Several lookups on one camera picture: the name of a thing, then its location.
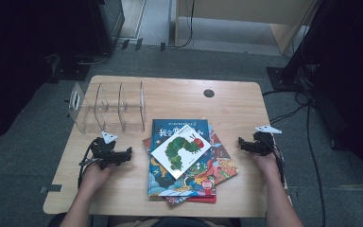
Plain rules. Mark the grey tape strip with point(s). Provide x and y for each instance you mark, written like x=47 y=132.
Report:
x=50 y=188

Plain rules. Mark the dark curtain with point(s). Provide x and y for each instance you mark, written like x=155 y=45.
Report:
x=19 y=63
x=353 y=78

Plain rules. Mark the black stand base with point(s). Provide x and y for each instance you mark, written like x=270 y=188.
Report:
x=71 y=71

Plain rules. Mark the beige wooden cabinet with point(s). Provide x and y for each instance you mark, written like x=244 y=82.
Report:
x=249 y=9

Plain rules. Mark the dark blue monster picture book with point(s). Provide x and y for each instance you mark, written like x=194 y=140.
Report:
x=164 y=126

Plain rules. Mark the black metal stand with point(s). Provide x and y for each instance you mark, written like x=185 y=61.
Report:
x=283 y=78

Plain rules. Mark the black round table grommet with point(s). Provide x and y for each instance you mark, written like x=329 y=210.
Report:
x=208 y=93

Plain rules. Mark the black equipment cabinet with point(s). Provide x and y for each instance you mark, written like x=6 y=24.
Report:
x=107 y=25

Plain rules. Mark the white caterpillar picture book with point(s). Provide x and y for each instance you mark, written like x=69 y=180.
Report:
x=178 y=151

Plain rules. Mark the person's left hand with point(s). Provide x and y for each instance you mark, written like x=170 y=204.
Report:
x=94 y=178

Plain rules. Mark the clear acrylic book rack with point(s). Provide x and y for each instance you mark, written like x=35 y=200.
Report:
x=107 y=123

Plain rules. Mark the red picture book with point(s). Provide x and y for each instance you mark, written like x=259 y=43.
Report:
x=208 y=199

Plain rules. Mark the person's right hand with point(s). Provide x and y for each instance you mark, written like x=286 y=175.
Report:
x=269 y=165

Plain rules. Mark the black chair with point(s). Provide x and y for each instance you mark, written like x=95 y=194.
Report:
x=55 y=222

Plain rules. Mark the light blue animals picture book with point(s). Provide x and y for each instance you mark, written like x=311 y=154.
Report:
x=225 y=165

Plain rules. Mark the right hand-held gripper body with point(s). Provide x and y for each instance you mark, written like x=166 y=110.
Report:
x=263 y=143

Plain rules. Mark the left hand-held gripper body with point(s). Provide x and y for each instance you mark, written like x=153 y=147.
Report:
x=104 y=151

